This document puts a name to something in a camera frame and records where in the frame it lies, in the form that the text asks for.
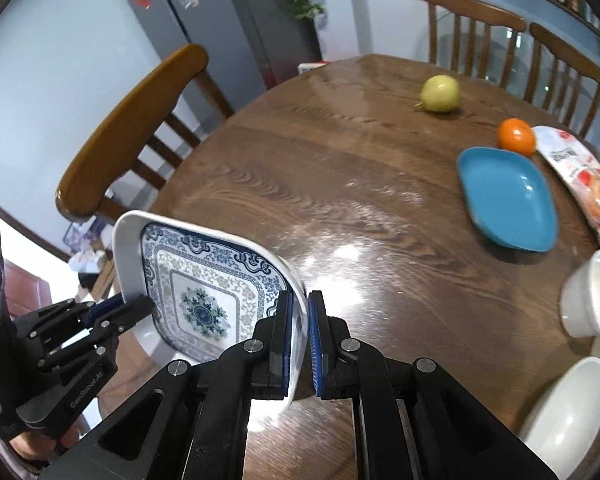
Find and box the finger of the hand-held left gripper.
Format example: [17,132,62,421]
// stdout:
[35,294,155,372]
[15,294,127,343]

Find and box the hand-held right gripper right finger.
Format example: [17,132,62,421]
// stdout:
[307,290,561,480]

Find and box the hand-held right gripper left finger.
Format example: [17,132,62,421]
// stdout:
[40,290,296,480]

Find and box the blue patterned white plate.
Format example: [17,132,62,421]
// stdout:
[112,210,308,408]

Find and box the plain blue plate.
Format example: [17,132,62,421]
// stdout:
[456,146,560,253]

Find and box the wide white bowl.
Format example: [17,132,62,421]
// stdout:
[519,356,600,478]

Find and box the deep white bowl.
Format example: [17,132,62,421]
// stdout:
[560,249,600,338]

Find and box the person's left hand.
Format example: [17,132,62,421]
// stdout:
[7,417,88,476]

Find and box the white plastic bag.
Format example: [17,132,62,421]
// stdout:
[69,246,110,275]

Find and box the reddish wooden cabinet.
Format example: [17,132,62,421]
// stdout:
[2,259,53,322]

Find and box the wooden chair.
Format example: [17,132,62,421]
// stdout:
[419,0,527,91]
[522,22,600,138]
[55,43,236,226]

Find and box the green pear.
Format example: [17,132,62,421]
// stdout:
[414,74,461,113]

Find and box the orange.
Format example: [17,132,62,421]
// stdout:
[496,118,537,157]

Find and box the grey refrigerator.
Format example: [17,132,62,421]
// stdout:
[107,0,321,121]

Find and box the white snack bag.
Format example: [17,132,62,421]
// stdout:
[531,125,600,252]

